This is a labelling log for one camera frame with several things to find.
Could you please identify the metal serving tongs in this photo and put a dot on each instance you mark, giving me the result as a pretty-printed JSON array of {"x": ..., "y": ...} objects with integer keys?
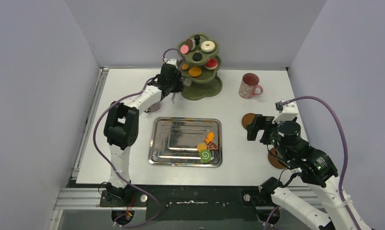
[{"x": 173, "y": 96}]

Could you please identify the green swiss roll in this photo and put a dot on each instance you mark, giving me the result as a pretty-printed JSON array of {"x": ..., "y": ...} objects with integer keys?
[{"x": 205, "y": 156}]

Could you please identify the stainless steel tray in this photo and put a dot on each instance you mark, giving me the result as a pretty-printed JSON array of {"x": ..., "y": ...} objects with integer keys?
[{"x": 174, "y": 141}]

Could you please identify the orange round cake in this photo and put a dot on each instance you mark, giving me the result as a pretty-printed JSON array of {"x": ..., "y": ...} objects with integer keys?
[{"x": 195, "y": 71}]

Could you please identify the brown heart cookie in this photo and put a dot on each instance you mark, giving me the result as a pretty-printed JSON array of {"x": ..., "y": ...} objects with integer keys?
[{"x": 212, "y": 146}]

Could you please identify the white ring donut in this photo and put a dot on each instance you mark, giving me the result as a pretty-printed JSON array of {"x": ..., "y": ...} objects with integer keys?
[{"x": 207, "y": 46}]

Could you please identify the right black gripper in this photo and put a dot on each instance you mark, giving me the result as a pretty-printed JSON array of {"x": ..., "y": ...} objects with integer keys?
[{"x": 260, "y": 128}]

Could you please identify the green three-tier serving stand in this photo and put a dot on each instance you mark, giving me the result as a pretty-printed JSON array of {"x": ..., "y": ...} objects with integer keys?
[{"x": 208, "y": 84}]

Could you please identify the grey purple mug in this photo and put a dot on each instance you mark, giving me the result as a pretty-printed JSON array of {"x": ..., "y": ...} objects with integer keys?
[{"x": 153, "y": 108}]

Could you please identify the white swiss roll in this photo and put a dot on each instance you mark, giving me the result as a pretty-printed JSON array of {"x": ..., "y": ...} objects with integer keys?
[{"x": 187, "y": 82}]

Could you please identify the brown wooden coaster near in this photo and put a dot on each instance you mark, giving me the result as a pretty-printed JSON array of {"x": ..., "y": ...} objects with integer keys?
[{"x": 274, "y": 161}]

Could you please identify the pink macaron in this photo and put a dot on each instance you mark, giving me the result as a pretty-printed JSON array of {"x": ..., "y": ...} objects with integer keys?
[{"x": 184, "y": 49}]

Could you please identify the pink floral mug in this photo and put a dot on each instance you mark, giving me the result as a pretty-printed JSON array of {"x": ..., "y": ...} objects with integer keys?
[{"x": 249, "y": 86}]

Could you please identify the round tan biscuit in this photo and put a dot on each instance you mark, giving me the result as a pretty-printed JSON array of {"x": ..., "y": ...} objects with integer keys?
[{"x": 201, "y": 147}]

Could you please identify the brown wooden coaster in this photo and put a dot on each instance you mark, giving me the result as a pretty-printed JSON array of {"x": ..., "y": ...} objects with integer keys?
[
  {"x": 274, "y": 161},
  {"x": 247, "y": 119}
]

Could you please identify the red frosted donut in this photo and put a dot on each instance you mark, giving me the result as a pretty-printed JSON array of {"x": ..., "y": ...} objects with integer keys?
[{"x": 212, "y": 64}]

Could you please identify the chocolate white half cake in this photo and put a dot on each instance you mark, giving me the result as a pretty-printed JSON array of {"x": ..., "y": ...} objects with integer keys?
[{"x": 190, "y": 43}]

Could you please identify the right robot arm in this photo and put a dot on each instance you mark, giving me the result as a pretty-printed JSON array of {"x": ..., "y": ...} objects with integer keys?
[{"x": 316, "y": 170}]

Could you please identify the orange fish cake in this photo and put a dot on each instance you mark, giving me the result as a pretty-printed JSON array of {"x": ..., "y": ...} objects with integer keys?
[{"x": 209, "y": 138}]

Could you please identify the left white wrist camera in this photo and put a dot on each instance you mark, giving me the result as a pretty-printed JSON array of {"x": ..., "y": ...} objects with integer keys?
[{"x": 174, "y": 62}]

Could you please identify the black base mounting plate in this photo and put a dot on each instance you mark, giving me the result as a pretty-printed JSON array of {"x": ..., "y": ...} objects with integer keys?
[{"x": 191, "y": 203}]

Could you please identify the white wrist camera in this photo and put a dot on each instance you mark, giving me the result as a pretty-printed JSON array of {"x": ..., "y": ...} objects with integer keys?
[
  {"x": 288, "y": 111},
  {"x": 174, "y": 62}
]

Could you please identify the aluminium rail left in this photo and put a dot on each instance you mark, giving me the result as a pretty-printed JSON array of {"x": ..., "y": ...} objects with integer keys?
[{"x": 78, "y": 204}]

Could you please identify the black sandwich cookie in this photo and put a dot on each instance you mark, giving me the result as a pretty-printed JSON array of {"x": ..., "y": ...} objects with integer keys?
[{"x": 197, "y": 56}]

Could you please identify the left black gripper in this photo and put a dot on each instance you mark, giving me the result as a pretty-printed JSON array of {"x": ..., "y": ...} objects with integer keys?
[{"x": 177, "y": 76}]

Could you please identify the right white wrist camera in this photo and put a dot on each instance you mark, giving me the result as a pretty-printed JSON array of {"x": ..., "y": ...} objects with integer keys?
[{"x": 288, "y": 111}]

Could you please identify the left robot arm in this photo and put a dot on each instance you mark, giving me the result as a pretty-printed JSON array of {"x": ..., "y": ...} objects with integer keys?
[{"x": 122, "y": 125}]

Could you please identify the brown wooden coaster far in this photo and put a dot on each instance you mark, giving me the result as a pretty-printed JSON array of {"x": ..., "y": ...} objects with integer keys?
[{"x": 247, "y": 119}]

